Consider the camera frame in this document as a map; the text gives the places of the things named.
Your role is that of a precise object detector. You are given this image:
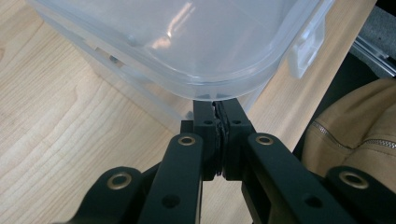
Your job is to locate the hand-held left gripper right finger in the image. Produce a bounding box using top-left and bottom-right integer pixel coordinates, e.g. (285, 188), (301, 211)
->
(216, 98), (256, 181)

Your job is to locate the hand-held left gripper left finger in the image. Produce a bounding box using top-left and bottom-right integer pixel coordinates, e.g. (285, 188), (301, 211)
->
(180, 100), (222, 181)

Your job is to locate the clear plastic storage box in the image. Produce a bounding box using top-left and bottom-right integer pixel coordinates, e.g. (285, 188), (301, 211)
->
(26, 0), (335, 129)

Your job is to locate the tan leather bag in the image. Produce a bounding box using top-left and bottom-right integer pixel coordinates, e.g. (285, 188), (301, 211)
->
(301, 77), (396, 194)

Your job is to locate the aluminium floor rail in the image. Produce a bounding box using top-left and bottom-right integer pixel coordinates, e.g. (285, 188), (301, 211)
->
(349, 35), (396, 78)

